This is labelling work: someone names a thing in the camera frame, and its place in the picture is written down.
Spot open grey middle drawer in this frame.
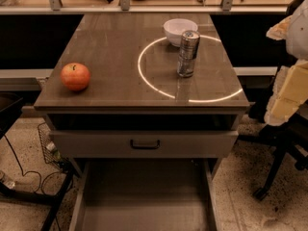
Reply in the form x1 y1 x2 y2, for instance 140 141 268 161
69 159 222 231

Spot red yellow apple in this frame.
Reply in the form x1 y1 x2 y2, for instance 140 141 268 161
61 63 90 91

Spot grey top drawer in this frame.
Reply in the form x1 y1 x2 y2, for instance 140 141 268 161
51 130 238 158

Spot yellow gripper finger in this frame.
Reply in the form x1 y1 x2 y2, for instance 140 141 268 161
266 16 292 40
264 60 308 126

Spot plastic bottle on floor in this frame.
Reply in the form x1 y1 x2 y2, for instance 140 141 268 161
0 170 15 190

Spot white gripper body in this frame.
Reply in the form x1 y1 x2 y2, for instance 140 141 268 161
286 0 308 60

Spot black drawer handle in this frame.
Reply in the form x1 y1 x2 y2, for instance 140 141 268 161
130 140 161 150

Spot black stand on left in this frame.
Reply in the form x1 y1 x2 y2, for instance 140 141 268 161
0 91 75 231

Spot wire mesh basket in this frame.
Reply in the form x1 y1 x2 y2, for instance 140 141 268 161
38 122 69 172

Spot grey shelf rail frame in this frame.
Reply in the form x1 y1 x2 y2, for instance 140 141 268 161
0 0 293 14

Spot grey drawer cabinet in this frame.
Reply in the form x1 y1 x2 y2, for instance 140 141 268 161
33 13 251 231

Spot black office chair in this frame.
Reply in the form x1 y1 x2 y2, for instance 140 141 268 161
239 0 308 200

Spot white ceramic bowl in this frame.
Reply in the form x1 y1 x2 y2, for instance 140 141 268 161
163 18 198 47

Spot silver energy drink can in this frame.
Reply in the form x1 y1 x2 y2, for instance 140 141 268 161
177 30 200 78

